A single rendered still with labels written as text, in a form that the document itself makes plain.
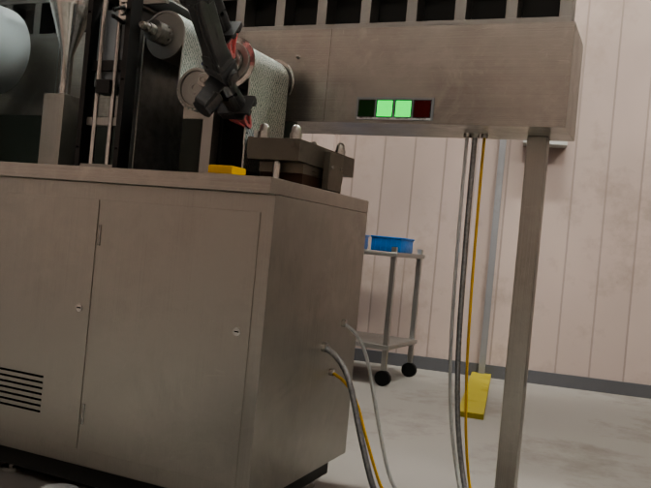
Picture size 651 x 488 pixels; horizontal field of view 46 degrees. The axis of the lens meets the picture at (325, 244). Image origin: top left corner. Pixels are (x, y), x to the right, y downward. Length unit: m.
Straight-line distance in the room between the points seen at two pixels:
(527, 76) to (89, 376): 1.47
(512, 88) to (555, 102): 0.13
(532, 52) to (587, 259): 2.81
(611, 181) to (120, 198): 3.54
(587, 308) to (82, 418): 3.51
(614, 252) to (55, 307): 3.61
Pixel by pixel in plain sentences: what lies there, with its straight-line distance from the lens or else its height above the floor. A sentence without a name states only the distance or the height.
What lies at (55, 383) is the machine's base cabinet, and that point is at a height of 0.30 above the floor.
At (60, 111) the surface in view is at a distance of 2.71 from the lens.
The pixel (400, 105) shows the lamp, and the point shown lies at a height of 1.20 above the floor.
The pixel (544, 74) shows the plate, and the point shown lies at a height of 1.29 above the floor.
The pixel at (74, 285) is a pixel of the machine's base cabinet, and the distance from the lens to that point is 2.18.
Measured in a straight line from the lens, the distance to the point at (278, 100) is 2.38.
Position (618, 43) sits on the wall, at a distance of 5.18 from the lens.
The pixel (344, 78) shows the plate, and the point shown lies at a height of 1.28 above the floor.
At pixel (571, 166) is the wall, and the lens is 5.01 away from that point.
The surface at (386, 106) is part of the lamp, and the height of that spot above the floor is 1.19.
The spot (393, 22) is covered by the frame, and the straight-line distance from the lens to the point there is 2.46.
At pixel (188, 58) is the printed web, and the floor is 1.27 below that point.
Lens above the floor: 0.76
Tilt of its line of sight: level
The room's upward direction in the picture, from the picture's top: 5 degrees clockwise
